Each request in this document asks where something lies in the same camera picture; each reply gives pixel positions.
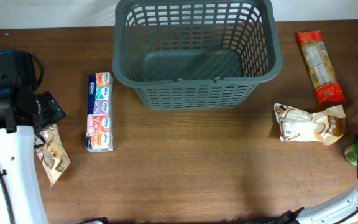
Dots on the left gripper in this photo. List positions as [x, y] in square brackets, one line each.
[53, 111]

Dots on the grey plastic basket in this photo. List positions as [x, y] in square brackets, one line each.
[194, 54]

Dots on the beige snack bag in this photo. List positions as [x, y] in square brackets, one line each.
[326, 126]

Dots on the green lid jar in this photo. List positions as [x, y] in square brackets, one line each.
[351, 153]

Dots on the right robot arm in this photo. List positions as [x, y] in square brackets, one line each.
[340, 209]

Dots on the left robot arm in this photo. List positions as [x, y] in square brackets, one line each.
[20, 198]

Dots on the spaghetti pack red ends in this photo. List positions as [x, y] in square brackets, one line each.
[320, 68]

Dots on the brown snack bag left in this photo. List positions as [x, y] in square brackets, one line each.
[49, 149]

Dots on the tissue multipack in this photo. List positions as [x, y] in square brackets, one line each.
[99, 136]

